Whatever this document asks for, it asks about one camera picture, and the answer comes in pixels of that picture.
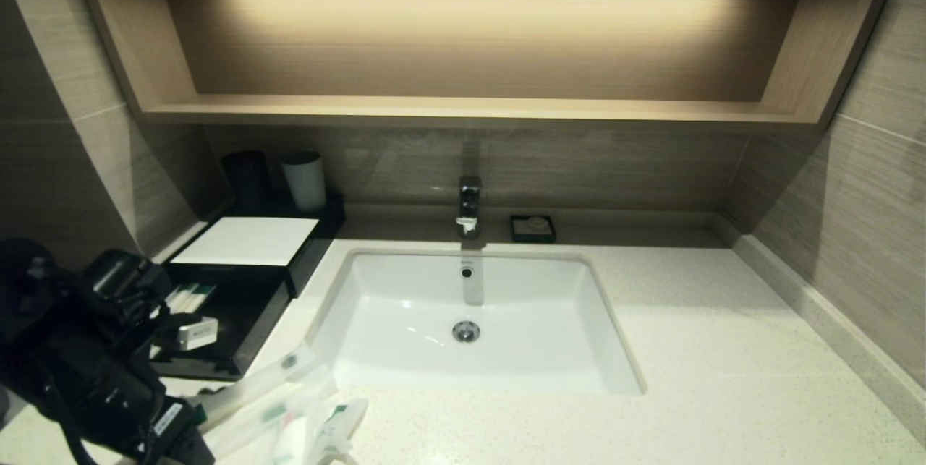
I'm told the white paper sheet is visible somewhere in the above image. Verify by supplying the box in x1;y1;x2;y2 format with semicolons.
171;217;320;268

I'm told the white sink basin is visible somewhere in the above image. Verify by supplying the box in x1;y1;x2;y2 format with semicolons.
307;248;646;397

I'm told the white cup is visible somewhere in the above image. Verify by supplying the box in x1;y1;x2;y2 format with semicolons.
281;152;327;214

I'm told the clear bag with white tube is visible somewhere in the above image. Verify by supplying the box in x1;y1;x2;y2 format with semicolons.
275;396;370;465

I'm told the white cable label tag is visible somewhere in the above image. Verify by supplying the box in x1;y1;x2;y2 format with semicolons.
177;316;219;352

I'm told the black soap dish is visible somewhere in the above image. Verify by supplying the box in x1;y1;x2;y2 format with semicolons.
510;216;556;244

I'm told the long clear toothbrush packet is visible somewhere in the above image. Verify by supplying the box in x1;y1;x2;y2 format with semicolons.
206;367;341;464

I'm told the black amenity box drawer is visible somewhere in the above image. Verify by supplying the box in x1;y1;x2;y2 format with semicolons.
148;263;292;381

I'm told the chrome faucet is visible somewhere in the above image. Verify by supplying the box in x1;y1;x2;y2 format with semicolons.
456;176;484;240

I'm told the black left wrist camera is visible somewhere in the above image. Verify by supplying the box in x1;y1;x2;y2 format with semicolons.
85;248;154;296

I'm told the wooden wall shelf niche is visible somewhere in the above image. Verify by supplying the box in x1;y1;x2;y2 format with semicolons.
65;0;909;135

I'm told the black cup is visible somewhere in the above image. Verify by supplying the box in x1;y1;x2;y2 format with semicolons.
221;150;271;208

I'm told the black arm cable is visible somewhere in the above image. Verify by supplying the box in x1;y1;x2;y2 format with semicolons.
40;375;98;465

